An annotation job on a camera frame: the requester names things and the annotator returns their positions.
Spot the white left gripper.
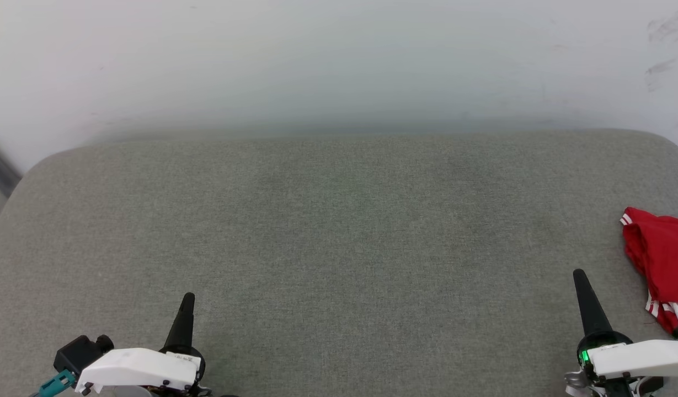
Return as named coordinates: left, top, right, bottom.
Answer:
left=74, top=293, right=213, bottom=397

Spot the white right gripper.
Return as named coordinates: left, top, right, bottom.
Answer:
left=564, top=269, right=678, bottom=397

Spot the red and white shirt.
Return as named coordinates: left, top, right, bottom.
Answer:
left=620, top=207, right=678, bottom=335

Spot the teal left camera connector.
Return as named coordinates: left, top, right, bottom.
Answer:
left=30, top=369, right=76, bottom=397

